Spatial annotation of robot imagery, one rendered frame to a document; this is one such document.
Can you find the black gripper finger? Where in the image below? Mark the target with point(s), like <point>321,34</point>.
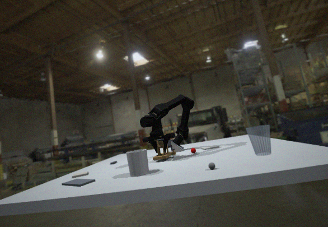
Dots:
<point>154,144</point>
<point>165,142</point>

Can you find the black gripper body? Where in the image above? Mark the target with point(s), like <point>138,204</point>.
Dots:
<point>165,137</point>

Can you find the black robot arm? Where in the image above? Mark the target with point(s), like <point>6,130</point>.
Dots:
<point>162,110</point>

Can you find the dark grey ball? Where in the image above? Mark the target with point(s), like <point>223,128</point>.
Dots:
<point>211,165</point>

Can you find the grey cylinder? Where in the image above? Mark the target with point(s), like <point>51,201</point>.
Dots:
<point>137,162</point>

